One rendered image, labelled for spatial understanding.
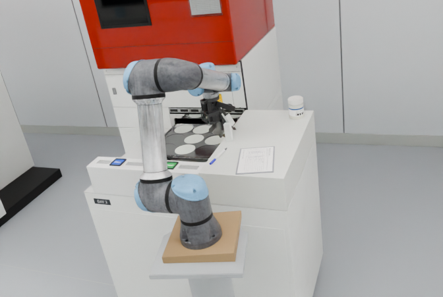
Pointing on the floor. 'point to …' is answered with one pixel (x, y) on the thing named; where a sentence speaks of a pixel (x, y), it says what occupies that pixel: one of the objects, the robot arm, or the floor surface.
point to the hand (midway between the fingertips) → (221, 134)
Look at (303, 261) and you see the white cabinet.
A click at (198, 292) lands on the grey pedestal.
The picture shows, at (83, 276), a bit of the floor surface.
